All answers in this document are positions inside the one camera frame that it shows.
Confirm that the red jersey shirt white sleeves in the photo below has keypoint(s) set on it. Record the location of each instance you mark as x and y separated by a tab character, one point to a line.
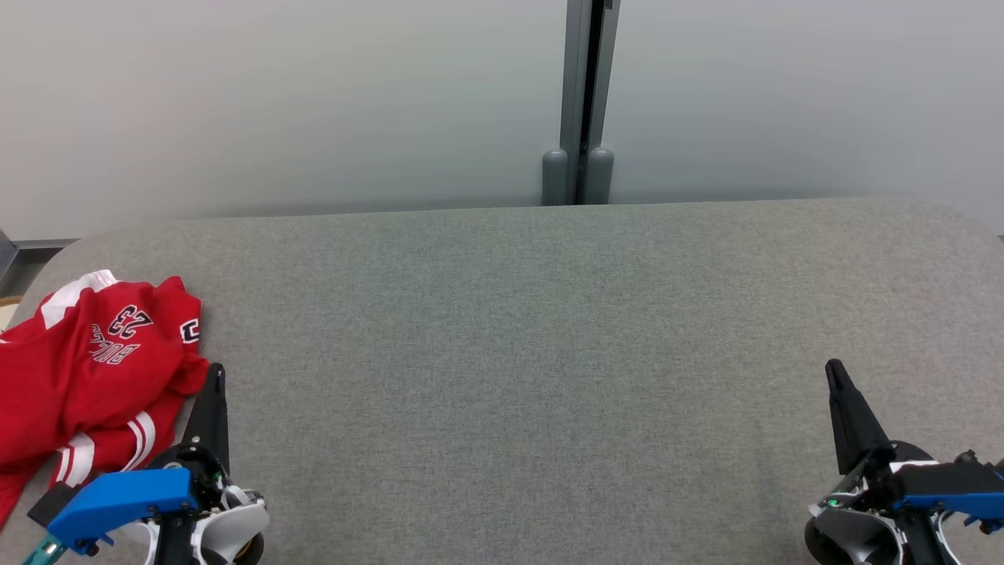
94	345

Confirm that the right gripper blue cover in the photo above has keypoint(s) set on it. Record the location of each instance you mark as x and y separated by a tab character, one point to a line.
949	506

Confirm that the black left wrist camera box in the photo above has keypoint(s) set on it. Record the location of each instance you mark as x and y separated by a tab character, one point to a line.
53	504

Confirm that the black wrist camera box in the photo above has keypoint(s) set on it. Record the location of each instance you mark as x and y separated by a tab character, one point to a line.
949	477
53	504

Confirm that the grey partition post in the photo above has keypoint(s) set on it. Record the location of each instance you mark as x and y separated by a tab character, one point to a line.
571	78

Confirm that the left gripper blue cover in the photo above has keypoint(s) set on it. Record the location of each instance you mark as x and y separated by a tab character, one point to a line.
118	502

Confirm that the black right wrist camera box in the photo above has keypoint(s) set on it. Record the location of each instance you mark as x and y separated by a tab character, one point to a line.
949	477

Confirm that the red shorts white waistband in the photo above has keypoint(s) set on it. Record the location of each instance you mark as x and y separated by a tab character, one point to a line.
110	447

